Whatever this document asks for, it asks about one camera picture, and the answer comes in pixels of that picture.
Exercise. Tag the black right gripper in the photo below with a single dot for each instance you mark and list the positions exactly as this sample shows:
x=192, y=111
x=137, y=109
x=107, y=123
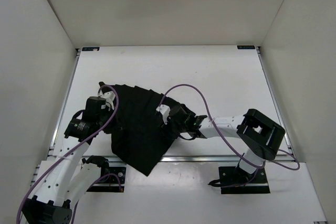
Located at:
x=169, y=121

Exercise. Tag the black pleated skirt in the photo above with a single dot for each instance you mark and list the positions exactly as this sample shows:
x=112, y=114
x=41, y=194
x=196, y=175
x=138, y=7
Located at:
x=137, y=136

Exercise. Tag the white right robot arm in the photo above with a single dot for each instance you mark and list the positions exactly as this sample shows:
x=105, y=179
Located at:
x=262, y=135

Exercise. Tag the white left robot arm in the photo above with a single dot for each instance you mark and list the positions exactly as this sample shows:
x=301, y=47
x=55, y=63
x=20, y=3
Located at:
x=55, y=194

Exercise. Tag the left corner marker sticker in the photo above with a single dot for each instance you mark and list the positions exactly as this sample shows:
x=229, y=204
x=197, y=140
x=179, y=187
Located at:
x=90, y=49

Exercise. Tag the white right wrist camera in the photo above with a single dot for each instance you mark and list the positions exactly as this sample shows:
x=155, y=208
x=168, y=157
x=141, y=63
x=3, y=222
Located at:
x=164, y=110

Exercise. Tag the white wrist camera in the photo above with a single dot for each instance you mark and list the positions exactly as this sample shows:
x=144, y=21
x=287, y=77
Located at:
x=164, y=110
x=109, y=97

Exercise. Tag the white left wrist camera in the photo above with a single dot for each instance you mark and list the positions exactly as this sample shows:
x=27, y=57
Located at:
x=109, y=97

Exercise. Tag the aluminium table edge rail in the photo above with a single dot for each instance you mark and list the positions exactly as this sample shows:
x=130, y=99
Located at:
x=176, y=159

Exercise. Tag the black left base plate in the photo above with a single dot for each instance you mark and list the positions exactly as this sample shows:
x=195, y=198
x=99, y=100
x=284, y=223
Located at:
x=112, y=178

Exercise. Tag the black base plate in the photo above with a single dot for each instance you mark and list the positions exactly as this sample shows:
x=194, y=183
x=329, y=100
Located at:
x=233, y=180
x=112, y=178

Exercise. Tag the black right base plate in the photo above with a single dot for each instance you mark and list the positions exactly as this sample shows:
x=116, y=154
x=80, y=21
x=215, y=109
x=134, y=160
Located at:
x=233, y=180

